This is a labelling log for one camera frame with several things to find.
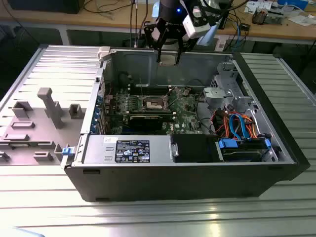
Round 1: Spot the blue wire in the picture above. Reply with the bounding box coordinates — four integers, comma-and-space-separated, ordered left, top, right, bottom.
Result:
228, 113, 250, 140

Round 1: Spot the green motherboard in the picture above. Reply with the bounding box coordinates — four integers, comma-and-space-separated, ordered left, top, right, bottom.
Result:
103, 85, 205, 135

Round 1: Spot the wooden desk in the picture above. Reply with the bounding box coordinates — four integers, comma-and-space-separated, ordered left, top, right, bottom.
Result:
0, 0, 316, 41

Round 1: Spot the silver CPU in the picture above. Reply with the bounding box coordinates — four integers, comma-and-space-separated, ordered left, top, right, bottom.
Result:
159, 58, 179, 67

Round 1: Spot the CPU socket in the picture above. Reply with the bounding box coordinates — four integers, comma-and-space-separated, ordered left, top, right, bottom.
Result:
143, 95, 170, 111

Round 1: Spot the black PC case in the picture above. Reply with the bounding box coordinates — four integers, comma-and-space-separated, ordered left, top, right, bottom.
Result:
60, 45, 311, 203

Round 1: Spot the grey power supply unit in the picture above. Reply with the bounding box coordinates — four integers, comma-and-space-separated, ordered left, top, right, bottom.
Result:
82, 134, 173, 165

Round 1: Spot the blue network cable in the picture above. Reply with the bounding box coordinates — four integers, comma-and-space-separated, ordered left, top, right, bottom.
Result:
234, 21, 243, 49

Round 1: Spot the hard disk with blue carrier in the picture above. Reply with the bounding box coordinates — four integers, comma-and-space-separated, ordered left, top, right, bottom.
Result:
217, 138, 272, 162

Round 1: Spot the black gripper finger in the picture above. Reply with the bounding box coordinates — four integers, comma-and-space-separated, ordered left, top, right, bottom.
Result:
175, 36, 198, 66
144, 21, 165, 64

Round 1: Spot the black graphics card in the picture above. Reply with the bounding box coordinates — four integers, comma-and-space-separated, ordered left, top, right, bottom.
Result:
128, 115, 163, 131

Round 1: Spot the grey metal bracket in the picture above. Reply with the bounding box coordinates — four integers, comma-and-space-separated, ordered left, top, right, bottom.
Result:
268, 8, 284, 25

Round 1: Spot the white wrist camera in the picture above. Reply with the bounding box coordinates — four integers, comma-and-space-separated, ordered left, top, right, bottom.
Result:
182, 6, 211, 40

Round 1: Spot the grey parts rack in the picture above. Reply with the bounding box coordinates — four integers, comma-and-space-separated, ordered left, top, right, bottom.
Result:
0, 87, 87, 166

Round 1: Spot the small black tower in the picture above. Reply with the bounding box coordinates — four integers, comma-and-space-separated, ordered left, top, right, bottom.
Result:
218, 7, 233, 30

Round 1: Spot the copper heat sink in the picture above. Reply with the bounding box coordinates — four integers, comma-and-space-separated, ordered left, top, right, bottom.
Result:
251, 6, 269, 25

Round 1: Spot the large black box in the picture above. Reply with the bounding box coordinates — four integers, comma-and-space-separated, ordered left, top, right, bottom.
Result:
7, 0, 84, 14

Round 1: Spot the black plastic shroud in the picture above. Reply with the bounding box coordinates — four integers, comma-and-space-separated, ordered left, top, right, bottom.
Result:
171, 134, 223, 163

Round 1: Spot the white paper sheet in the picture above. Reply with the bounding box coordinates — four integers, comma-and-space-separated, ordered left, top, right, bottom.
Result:
287, 14, 316, 27

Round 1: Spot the orange wire bundle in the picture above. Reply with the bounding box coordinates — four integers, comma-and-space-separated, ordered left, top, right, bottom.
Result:
212, 110, 259, 139

